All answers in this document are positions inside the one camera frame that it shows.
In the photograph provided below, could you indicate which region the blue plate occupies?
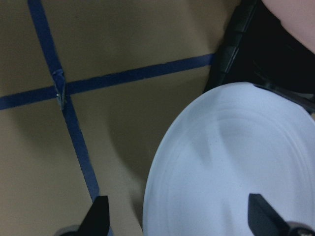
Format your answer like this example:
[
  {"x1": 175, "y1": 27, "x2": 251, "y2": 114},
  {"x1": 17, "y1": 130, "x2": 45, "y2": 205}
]
[{"x1": 143, "y1": 83, "x2": 315, "y2": 236}]

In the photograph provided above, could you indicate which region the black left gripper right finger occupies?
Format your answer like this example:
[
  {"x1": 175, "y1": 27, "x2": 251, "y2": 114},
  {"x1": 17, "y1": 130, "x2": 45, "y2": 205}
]
[{"x1": 248, "y1": 193, "x2": 295, "y2": 236}]

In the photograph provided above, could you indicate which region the pink plate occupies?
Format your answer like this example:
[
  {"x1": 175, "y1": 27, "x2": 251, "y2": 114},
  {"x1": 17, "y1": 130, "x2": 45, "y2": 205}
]
[{"x1": 263, "y1": 0, "x2": 315, "y2": 52}]

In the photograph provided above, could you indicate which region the black dish rack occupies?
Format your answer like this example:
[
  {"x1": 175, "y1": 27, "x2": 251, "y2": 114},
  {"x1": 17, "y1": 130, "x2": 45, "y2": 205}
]
[{"x1": 204, "y1": 0, "x2": 315, "y2": 114}]

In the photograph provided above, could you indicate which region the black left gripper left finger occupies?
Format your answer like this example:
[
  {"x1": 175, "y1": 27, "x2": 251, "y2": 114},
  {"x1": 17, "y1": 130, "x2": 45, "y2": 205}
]
[{"x1": 74, "y1": 196, "x2": 109, "y2": 236}]

